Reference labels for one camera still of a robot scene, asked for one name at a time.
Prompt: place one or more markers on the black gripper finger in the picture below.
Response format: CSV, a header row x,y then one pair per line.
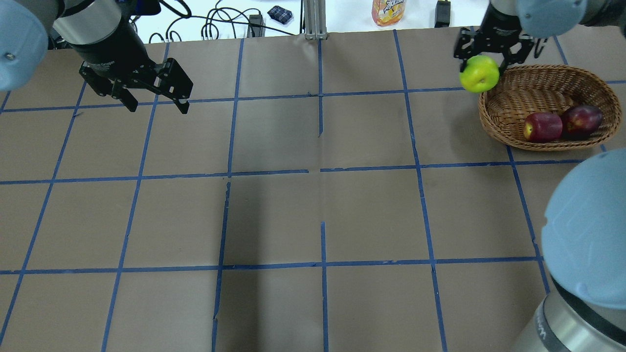
x,y
464,49
169,79
515,53
105,87

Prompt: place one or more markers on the green apple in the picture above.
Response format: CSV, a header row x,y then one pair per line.
x,y
480,75

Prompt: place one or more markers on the red apple with yellow patch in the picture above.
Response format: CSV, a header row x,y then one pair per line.
x,y
542,127

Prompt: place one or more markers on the dark red apple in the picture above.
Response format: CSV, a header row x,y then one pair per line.
x,y
580,122

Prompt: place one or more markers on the wicker basket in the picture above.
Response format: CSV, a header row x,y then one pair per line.
x,y
527,89

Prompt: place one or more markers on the black power adapter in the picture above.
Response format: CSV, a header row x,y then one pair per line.
x,y
442,13

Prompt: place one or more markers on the orange drink bottle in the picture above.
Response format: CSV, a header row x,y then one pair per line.
x,y
387,12

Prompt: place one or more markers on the small dark blue pouch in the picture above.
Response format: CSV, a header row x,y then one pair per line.
x,y
280,14

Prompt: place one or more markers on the aluminium frame post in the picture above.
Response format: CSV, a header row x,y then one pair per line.
x,y
314,20

